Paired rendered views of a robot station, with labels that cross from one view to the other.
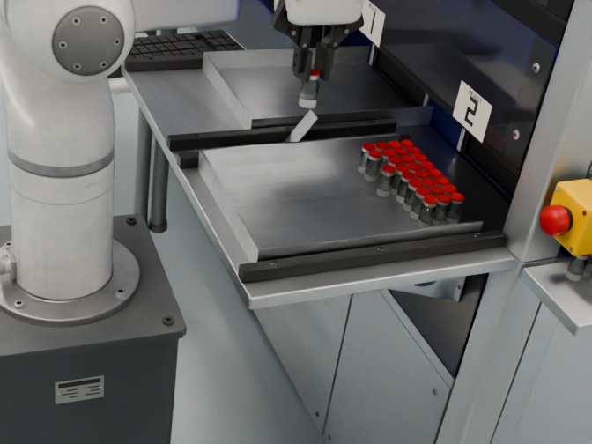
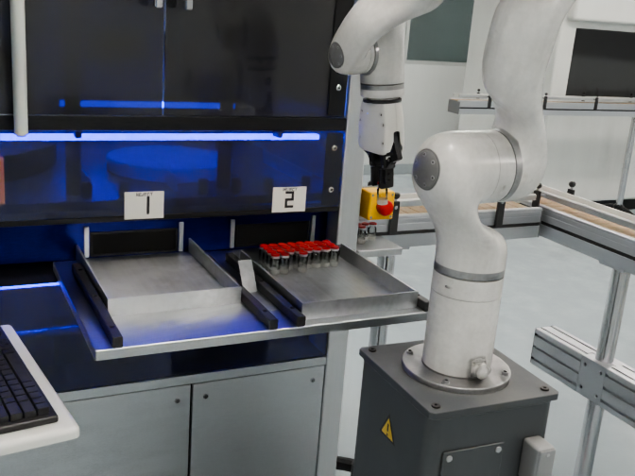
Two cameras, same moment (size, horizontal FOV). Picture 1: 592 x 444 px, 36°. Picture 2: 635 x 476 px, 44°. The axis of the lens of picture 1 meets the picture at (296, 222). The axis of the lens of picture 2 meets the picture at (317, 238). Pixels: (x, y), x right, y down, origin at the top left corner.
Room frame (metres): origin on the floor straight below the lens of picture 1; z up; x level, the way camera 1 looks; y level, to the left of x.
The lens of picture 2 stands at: (1.15, 1.56, 1.45)
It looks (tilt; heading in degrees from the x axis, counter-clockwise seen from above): 16 degrees down; 270
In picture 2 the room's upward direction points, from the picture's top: 4 degrees clockwise
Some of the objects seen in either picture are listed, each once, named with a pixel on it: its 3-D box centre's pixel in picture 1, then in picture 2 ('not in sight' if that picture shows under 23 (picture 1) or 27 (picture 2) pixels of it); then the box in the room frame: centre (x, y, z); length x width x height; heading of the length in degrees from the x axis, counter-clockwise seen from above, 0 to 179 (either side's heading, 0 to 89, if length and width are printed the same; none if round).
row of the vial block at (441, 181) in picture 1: (428, 181); (295, 252); (1.20, -0.19, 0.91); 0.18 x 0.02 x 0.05; 27
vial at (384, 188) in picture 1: (386, 181); (302, 262); (1.18, -0.12, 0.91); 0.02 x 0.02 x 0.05
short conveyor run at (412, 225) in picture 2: not in sight; (435, 212); (0.82, -0.63, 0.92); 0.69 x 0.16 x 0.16; 27
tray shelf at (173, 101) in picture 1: (314, 151); (241, 289); (1.30, -0.01, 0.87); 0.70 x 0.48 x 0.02; 27
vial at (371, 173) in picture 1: (373, 166); (283, 263); (1.22, -0.10, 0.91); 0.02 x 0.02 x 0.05
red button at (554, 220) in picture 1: (558, 219); (384, 207); (0.99, -0.33, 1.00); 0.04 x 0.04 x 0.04; 27
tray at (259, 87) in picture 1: (314, 87); (154, 272); (1.48, 0.00, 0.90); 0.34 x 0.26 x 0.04; 117
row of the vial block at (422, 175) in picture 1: (415, 182); (299, 255); (1.19, -0.17, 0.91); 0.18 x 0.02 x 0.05; 27
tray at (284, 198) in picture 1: (336, 195); (323, 277); (1.13, -0.05, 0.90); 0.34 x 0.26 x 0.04; 117
